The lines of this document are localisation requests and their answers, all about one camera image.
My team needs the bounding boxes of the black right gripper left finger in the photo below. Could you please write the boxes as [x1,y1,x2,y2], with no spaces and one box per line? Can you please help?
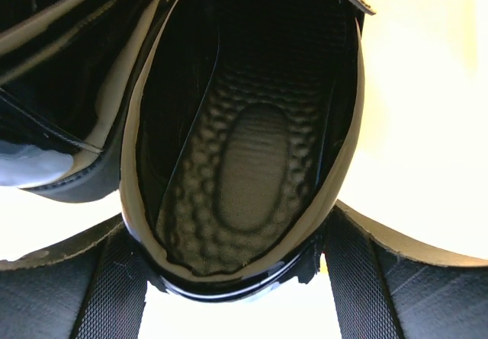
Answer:
[1,215,147,338]

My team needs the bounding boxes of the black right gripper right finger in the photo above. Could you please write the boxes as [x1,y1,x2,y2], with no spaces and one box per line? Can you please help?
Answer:
[324,202,487,338]

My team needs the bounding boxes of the black leather shoe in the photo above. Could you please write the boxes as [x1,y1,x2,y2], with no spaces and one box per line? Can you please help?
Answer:
[1,0,172,203]
[120,0,372,302]

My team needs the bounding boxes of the yellow plastic shoe cabinet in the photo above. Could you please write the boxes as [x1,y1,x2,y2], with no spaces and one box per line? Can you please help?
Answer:
[0,0,488,258]

